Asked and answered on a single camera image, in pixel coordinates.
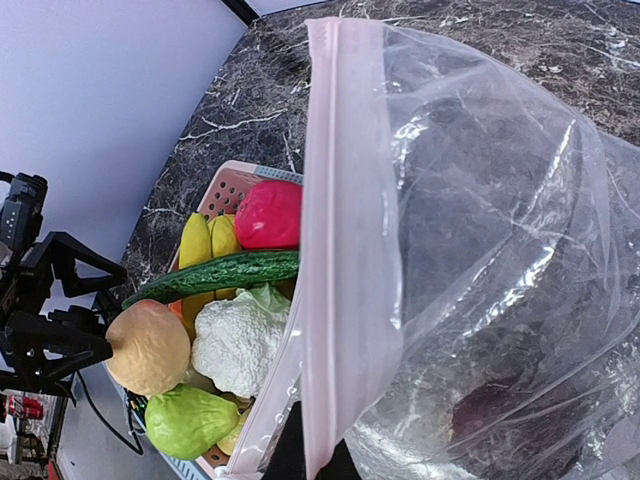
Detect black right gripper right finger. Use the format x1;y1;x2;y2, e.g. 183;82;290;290
315;440;361;480

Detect green toy cucumber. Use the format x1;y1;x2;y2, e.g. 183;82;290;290
121;250;300;310

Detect yellow toy cauliflower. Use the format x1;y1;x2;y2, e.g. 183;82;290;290
106;300;191;396

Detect red soda cans in background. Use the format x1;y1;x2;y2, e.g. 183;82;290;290
1;395;44;420

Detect clear dotted zip top bag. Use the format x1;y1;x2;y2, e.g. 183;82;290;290
225;17;639;479

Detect pale yellow toy fruit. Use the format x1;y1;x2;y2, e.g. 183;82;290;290
217;408;251;456

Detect red toy apple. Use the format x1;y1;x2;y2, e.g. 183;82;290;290
235;180;303;250

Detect white toy cauliflower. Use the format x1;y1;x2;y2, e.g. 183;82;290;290
191;289;290;398

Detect yellow toy pepper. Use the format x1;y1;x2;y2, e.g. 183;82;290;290
178;213;242;269

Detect dark red toy fruit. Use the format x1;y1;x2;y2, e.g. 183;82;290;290
447;377;582;458

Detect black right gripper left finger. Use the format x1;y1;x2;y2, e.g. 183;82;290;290
262;401;306;480

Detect pink plastic basket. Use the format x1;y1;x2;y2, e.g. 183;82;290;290
124;159;306;480

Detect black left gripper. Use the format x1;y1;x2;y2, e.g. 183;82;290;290
1;232;127;390

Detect yellow toy banana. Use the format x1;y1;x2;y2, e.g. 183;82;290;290
181;292;215;341

